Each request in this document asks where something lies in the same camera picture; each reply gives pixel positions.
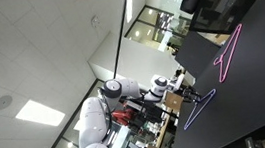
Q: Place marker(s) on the frosted glass board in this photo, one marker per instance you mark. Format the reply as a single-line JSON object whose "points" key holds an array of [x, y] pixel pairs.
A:
{"points": [[171, 0]]}

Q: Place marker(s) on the rectangular ceiling light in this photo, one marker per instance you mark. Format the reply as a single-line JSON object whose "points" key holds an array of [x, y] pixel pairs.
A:
{"points": [[39, 113]]}

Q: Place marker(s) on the white ceiling sensor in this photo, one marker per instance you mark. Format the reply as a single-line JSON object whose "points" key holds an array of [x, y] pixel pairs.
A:
{"points": [[95, 21]]}

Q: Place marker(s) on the purple plastic coat hanger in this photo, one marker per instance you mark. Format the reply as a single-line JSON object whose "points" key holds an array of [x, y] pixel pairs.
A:
{"points": [[209, 98]]}

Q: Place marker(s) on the pink plastic coat hanger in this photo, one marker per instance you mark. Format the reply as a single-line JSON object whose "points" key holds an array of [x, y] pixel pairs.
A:
{"points": [[220, 72]]}

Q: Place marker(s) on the wooden desk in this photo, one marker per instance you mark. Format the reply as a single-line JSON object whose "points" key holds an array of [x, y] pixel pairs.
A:
{"points": [[160, 138]]}

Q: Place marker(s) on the red machine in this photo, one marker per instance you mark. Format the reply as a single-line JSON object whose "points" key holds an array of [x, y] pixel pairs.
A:
{"points": [[122, 116]]}

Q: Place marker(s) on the glass partition with black frame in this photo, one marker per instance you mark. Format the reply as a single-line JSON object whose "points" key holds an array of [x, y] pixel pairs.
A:
{"points": [[147, 28]]}

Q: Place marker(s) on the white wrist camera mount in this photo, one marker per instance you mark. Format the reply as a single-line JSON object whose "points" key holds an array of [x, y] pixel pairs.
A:
{"points": [[177, 82]]}

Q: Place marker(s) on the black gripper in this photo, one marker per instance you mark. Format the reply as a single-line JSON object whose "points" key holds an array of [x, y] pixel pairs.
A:
{"points": [[185, 92]]}

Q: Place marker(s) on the brown cardboard box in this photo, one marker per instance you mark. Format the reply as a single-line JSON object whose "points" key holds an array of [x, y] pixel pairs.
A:
{"points": [[173, 100]]}

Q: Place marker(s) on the round ceiling speaker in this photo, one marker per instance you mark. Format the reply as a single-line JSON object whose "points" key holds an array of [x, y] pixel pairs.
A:
{"points": [[3, 102]]}

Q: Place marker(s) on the long strip ceiling light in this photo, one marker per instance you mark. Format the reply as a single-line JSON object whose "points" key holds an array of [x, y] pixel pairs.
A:
{"points": [[129, 2]]}

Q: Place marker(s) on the black partition panel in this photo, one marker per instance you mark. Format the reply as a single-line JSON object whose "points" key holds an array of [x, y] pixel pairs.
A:
{"points": [[194, 55]]}

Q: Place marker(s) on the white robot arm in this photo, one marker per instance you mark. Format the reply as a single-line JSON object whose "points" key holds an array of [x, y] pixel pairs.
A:
{"points": [[91, 122]]}

